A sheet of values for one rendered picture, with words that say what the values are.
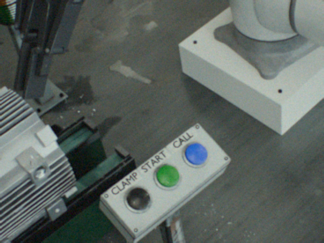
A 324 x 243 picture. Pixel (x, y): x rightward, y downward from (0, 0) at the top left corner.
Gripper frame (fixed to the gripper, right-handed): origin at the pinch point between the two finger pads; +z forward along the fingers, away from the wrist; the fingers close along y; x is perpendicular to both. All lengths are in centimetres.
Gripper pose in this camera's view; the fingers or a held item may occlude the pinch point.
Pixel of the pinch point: (32, 69)
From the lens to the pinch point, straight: 83.1
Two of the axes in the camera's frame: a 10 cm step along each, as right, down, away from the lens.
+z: -2.6, 8.6, 4.4
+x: 7.1, -1.4, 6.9
